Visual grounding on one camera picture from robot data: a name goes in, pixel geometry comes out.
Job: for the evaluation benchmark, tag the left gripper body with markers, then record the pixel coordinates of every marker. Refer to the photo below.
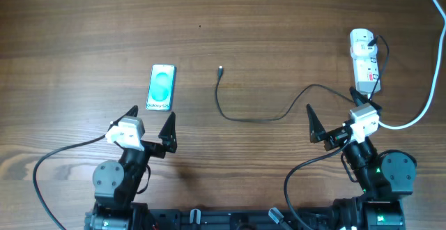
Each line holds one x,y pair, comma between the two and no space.
138,159

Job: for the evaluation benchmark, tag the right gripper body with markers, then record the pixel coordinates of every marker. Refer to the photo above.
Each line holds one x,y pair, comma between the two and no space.
335,137

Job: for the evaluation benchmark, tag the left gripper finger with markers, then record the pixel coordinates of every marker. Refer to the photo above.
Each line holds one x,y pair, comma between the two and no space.
168,134
127,122

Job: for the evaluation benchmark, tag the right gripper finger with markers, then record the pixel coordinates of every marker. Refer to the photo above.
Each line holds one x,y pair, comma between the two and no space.
317,132
360,99

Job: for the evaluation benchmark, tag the light blue smartphone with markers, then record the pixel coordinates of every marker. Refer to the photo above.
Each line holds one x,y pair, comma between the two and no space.
161,87

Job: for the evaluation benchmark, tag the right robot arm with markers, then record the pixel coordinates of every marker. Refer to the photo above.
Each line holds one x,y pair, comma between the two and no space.
385,178

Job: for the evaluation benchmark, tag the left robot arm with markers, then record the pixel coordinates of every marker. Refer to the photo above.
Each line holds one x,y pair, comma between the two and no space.
117,182

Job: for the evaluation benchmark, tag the white USB charger plug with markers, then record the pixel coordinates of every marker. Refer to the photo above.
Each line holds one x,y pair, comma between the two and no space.
362,50

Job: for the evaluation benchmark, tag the white power strip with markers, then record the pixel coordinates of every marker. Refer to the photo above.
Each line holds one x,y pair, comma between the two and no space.
366,71

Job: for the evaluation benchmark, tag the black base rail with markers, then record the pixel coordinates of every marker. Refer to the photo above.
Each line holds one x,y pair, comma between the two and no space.
240,219

